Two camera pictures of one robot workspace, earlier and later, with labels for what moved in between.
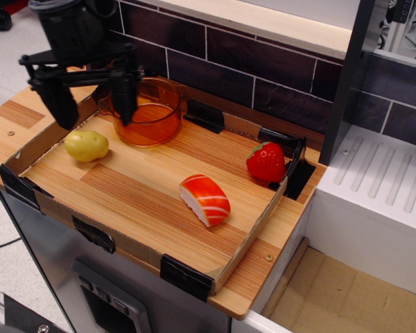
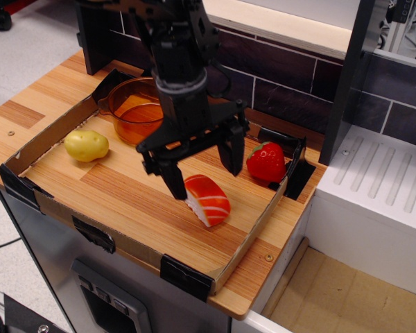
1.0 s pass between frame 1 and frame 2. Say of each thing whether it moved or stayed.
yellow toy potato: stayed
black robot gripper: moved
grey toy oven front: stayed
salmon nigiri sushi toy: stayed
